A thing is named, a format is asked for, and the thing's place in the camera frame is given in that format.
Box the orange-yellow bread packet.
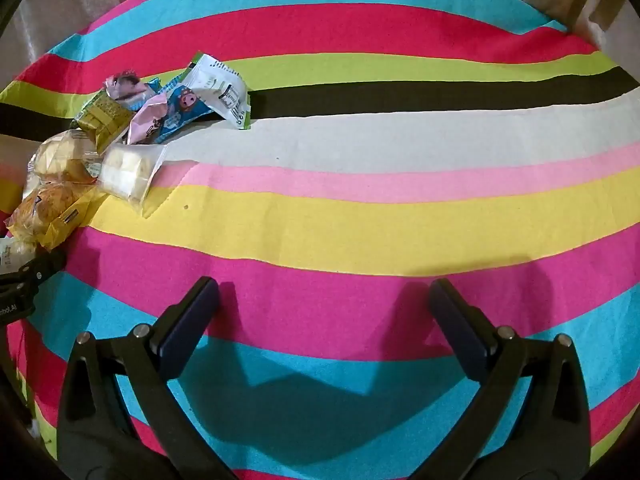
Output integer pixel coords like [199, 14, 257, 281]
[5, 180, 108, 251]

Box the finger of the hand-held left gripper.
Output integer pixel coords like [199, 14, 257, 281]
[0, 249, 68, 296]

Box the small white snack packet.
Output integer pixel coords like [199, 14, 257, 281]
[0, 237, 36, 268]

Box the clear packet of white cake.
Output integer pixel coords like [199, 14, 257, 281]
[97, 142, 168, 218]

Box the olive green snack packet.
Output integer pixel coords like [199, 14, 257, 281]
[70, 92, 136, 156]

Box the pink packet with dark print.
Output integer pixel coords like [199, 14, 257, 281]
[104, 71, 151, 108]

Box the white and green snack packet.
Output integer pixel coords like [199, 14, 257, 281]
[182, 51, 252, 132]

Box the beige curtain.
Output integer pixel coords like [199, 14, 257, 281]
[0, 0, 640, 81]

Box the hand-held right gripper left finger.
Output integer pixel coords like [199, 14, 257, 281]
[56, 276, 241, 480]

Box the light blue cartoon snack packet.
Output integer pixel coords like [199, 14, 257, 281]
[150, 76, 216, 143]

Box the clear packet of bread rolls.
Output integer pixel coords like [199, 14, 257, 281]
[27, 129, 103, 184]

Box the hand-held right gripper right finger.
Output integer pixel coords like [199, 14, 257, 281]
[415, 278, 593, 480]

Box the striped cloth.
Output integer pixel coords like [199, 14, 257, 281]
[0, 0, 640, 480]

